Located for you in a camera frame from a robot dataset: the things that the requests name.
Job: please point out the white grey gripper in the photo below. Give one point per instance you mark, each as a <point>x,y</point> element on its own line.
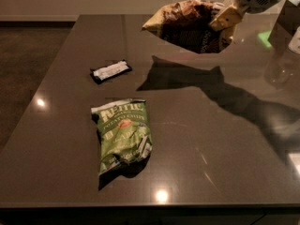
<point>230,13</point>

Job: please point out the brown chip bag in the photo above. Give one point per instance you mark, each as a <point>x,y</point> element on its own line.
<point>187,24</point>

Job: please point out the green Kettle chip bag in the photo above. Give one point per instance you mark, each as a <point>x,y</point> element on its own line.
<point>125,135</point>

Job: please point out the small black white snack packet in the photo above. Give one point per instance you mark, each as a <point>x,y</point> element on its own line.
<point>102,74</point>

